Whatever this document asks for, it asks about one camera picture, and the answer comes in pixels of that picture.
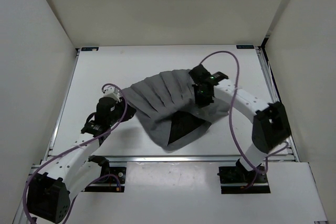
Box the grey pleated skirt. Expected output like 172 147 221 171
123 69 229 152

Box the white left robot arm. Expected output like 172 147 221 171
23 97 136 223

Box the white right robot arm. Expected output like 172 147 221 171
189 64 291 182

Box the blue label right corner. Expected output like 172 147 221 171
236 45 255 50

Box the blue label corner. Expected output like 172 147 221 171
80 47 99 51
236 45 255 50

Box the blue label left corner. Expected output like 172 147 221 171
80 47 99 51

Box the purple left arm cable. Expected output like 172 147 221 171
23 83 128 224

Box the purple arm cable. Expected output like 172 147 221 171
23 83 128 224
199 50 289 183

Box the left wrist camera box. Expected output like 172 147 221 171
102 87 122 102

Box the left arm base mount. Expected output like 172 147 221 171
84 155 127 193

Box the aluminium frame rail right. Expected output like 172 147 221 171
256 46 300 162

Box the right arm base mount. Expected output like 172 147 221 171
217 164 271 195

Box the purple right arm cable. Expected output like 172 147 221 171
199 50 289 183

